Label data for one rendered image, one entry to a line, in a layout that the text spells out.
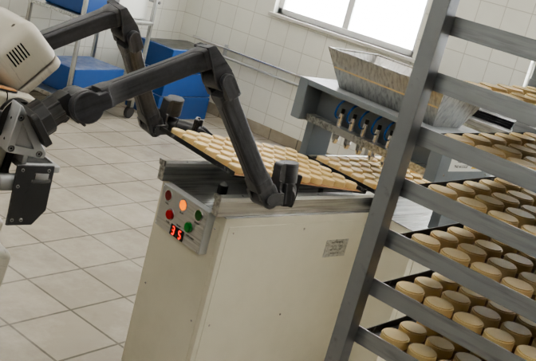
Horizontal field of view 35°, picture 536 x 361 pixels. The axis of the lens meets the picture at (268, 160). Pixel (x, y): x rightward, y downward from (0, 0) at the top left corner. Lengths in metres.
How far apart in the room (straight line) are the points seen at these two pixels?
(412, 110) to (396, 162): 0.09
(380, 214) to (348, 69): 1.82
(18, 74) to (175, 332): 1.04
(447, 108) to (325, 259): 0.66
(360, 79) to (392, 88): 0.15
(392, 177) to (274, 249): 1.37
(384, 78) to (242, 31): 4.60
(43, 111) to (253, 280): 1.01
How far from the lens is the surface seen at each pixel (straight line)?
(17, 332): 3.43
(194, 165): 2.76
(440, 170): 2.86
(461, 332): 1.38
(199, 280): 2.63
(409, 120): 1.36
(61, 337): 3.44
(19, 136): 2.00
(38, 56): 2.11
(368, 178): 3.11
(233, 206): 2.52
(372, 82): 3.10
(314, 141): 3.39
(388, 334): 1.50
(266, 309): 2.82
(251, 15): 7.52
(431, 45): 1.34
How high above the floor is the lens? 1.65
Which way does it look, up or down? 14 degrees down
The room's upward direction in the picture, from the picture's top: 15 degrees clockwise
